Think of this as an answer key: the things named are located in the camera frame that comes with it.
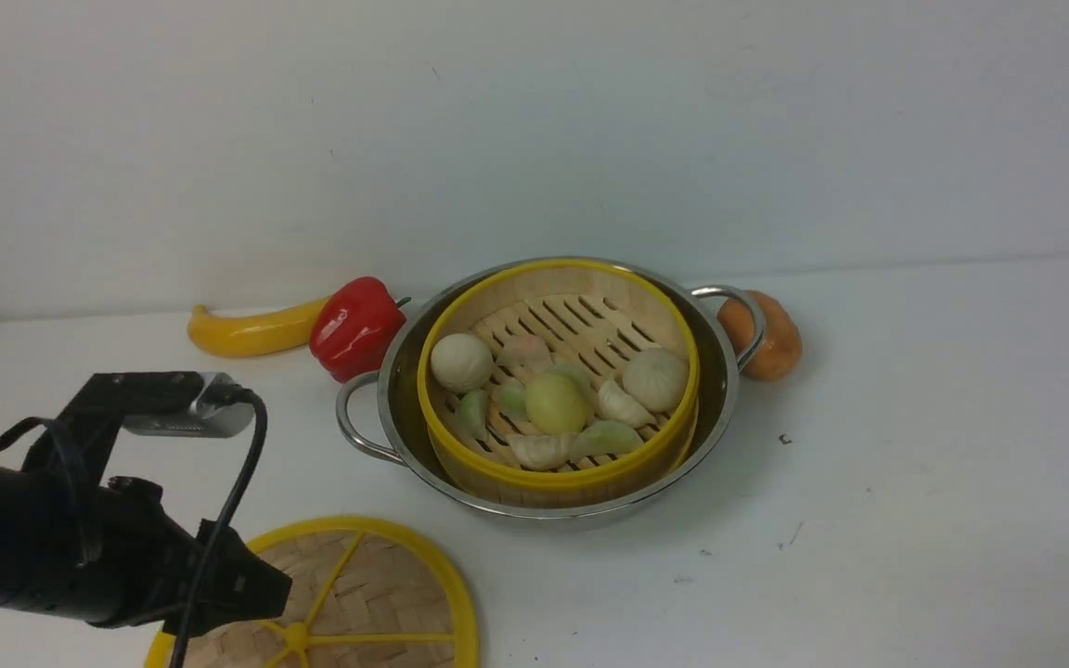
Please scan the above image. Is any green dumpling front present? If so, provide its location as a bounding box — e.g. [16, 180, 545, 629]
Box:
[567, 421, 644, 461]

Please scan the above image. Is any black left camera cable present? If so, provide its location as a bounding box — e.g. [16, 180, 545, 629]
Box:
[0, 388, 269, 668]

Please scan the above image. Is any yellow bamboo steamer lid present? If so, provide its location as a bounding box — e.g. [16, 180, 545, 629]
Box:
[184, 516, 481, 667]

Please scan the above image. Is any white bun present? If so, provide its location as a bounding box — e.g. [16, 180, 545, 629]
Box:
[430, 333, 494, 394]
[621, 347, 690, 413]

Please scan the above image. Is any red bell pepper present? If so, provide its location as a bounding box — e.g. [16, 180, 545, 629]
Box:
[308, 277, 408, 383]

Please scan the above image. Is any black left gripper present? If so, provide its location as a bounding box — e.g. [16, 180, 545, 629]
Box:
[80, 475, 292, 638]

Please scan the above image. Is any green dumpling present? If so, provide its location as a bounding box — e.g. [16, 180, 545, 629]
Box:
[567, 421, 644, 461]
[493, 380, 529, 421]
[458, 388, 491, 442]

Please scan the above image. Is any yellow rimmed bamboo steamer basket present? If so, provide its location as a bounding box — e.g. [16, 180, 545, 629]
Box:
[410, 259, 702, 510]

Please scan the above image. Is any green dumpling left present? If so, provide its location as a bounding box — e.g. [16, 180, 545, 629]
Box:
[458, 388, 491, 442]

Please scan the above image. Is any white dumpling right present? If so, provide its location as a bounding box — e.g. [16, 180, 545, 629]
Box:
[597, 377, 656, 429]

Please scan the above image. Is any white dumpling front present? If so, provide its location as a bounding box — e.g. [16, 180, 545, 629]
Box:
[508, 432, 580, 472]

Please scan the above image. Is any yellow green bun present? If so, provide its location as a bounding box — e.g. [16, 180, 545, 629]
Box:
[525, 372, 593, 434]

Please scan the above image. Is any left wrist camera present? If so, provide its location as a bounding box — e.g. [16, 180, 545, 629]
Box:
[24, 371, 255, 486]

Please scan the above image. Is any white dumpling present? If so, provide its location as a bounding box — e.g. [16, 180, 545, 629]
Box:
[597, 377, 656, 429]
[508, 432, 580, 472]

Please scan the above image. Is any pink dumpling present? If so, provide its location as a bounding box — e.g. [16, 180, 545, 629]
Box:
[496, 333, 553, 372]

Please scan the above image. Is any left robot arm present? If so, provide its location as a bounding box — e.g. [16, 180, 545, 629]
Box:
[0, 467, 213, 634]

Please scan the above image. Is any green dumpling centre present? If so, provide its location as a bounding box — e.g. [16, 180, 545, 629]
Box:
[493, 380, 529, 421]

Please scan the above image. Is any stainless steel pot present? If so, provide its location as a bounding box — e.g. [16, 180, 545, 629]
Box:
[335, 257, 769, 523]

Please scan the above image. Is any white bun right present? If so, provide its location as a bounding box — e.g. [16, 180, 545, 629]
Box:
[621, 347, 690, 413]

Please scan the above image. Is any yellow banana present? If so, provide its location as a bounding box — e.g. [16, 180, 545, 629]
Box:
[187, 297, 328, 359]

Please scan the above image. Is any white bun left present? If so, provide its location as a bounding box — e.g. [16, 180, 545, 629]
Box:
[430, 333, 494, 394]

